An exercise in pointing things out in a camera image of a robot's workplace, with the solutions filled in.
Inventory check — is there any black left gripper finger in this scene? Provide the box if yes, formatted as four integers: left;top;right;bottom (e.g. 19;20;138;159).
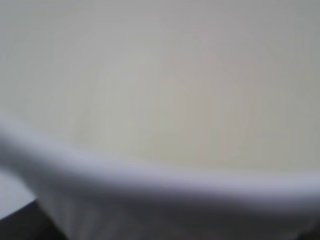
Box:
0;201;67;240

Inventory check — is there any white paper coffee cup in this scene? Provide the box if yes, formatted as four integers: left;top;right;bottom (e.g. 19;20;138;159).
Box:
0;0;320;240

